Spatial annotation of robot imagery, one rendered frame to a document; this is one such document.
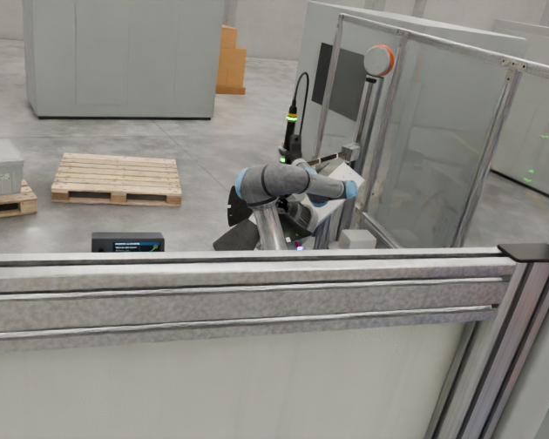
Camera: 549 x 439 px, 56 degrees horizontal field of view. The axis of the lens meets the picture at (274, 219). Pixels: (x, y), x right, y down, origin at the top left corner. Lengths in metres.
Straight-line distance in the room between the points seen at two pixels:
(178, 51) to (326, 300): 7.71
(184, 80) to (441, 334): 7.75
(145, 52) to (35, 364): 7.54
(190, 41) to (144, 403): 7.73
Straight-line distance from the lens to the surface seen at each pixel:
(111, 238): 1.96
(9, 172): 5.00
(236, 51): 10.64
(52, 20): 7.60
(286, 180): 1.77
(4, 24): 14.27
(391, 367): 0.53
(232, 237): 2.54
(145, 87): 8.00
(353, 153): 2.87
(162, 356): 0.44
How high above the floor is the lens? 2.18
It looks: 25 degrees down
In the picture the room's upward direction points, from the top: 9 degrees clockwise
